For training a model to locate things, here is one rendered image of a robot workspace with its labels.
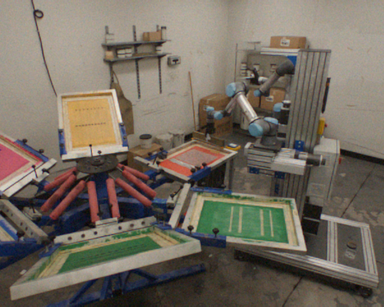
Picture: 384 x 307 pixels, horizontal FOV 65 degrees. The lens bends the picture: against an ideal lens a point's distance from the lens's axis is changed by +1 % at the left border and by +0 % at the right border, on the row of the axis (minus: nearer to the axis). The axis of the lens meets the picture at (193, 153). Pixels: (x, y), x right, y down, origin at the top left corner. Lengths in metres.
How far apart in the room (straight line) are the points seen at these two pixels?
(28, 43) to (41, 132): 1.06
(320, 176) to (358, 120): 3.08
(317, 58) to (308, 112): 0.44
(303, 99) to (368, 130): 3.26
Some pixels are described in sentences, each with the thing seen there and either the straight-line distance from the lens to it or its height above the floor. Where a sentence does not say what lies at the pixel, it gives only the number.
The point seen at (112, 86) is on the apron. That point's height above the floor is 1.35.
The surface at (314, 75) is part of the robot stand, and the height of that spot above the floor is 1.85.
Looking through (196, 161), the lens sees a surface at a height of 0.96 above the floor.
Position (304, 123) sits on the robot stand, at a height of 1.44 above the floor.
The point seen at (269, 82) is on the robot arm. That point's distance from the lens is 3.13.
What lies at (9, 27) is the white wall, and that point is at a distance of 4.04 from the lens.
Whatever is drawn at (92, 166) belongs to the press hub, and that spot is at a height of 1.31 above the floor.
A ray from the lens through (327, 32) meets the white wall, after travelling 5.84.
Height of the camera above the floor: 2.26
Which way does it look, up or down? 24 degrees down
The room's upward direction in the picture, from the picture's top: straight up
